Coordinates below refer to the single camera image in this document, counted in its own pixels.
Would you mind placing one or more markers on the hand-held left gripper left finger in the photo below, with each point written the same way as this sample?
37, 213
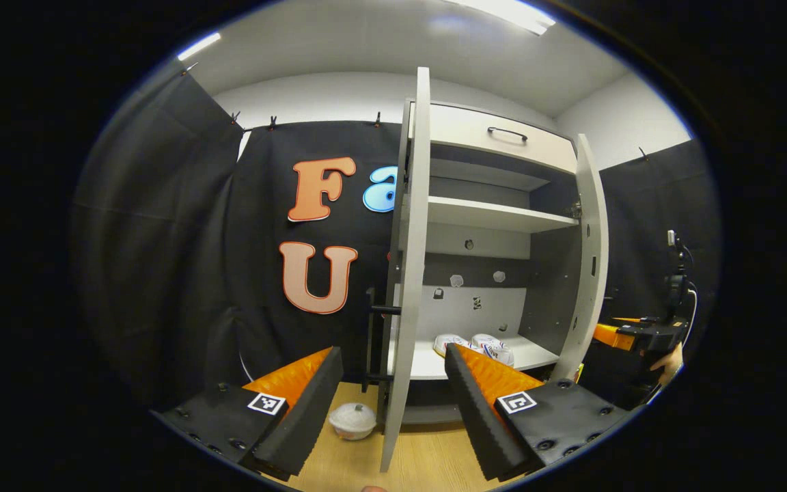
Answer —
311, 403

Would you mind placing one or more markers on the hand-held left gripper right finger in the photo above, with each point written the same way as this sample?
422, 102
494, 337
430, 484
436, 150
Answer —
472, 417

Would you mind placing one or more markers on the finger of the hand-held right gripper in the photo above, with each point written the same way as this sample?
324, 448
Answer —
612, 335
627, 320

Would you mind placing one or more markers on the white striped shoe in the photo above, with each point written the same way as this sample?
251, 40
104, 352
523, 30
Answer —
451, 342
496, 350

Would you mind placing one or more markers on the white cabinet door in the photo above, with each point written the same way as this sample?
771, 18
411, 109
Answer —
591, 239
417, 239

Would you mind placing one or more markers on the white shoe cabinet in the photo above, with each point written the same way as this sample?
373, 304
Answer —
489, 215

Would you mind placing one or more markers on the white cabinet drawer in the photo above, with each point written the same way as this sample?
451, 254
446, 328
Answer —
462, 130

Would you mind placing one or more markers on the white lidded bowl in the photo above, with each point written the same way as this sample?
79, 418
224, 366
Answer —
352, 420

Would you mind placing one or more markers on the black backdrop cloth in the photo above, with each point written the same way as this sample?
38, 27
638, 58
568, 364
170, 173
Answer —
195, 239

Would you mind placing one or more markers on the long ceiling light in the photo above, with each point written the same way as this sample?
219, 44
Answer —
503, 12
199, 46

